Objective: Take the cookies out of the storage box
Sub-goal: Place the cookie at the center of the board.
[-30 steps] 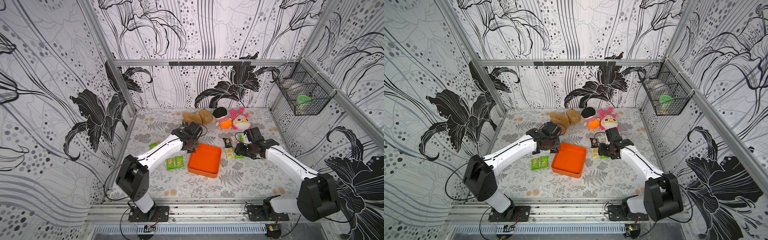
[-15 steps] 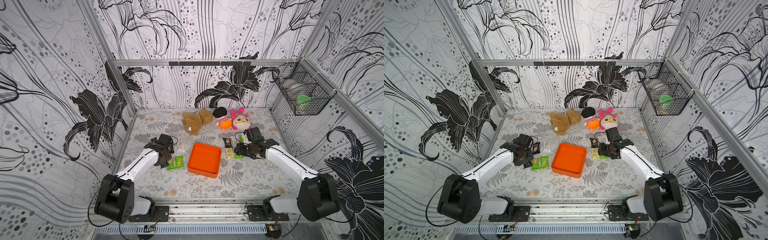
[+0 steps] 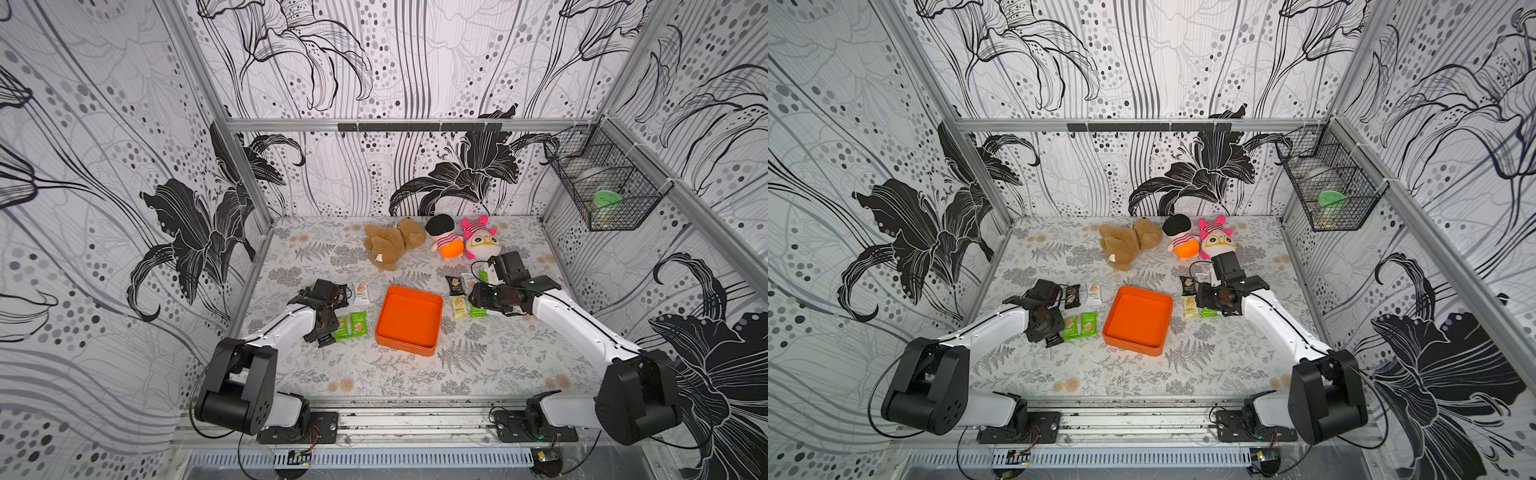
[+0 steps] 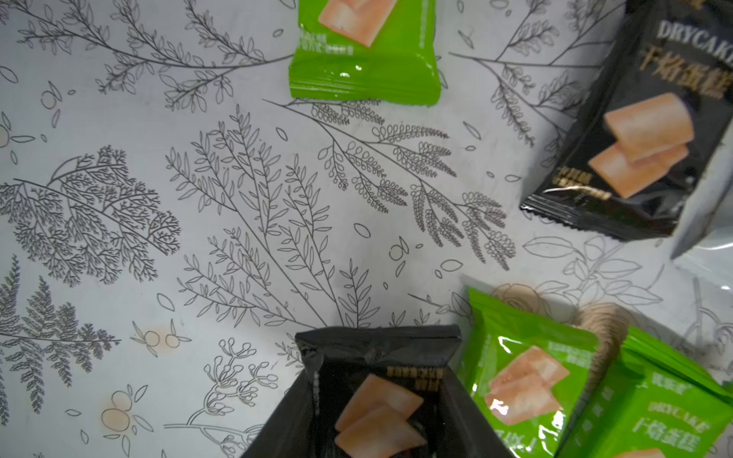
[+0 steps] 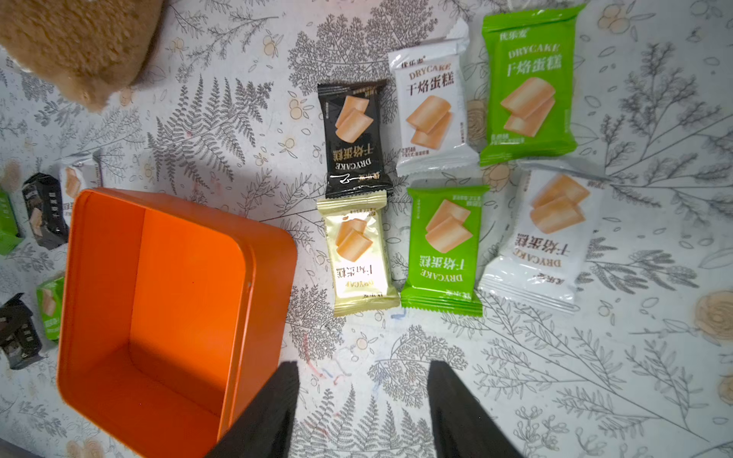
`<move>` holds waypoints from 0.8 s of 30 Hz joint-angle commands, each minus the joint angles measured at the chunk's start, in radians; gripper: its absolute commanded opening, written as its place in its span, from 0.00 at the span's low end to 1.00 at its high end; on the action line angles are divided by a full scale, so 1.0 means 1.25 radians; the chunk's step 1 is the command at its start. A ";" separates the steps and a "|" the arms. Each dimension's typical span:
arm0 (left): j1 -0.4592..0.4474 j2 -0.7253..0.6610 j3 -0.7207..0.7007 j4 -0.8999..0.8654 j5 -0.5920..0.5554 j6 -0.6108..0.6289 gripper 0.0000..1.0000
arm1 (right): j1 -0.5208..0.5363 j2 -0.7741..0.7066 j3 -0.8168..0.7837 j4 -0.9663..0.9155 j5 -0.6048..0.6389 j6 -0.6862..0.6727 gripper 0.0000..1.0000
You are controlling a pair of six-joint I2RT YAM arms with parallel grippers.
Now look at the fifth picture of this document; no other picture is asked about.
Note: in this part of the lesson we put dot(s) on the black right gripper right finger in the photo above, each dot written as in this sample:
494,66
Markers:
461,427

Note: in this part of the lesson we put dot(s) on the green cookie packet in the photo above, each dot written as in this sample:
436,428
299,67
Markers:
443,256
10,236
50,296
529,107

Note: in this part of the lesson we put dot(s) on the orange plastic storage box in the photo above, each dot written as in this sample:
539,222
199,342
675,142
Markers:
173,318

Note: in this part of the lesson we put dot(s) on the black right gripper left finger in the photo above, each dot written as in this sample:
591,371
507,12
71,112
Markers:
264,429

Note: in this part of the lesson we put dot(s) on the brown teddy bear plush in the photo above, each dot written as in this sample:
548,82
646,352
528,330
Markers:
89,50

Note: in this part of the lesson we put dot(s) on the cream cookie packet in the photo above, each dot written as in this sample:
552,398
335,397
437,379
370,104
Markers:
358,254

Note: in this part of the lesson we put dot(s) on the black cookie packet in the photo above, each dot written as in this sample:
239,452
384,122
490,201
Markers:
43,200
354,153

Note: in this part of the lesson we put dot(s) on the white cookie packet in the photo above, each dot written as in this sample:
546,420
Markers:
432,111
556,214

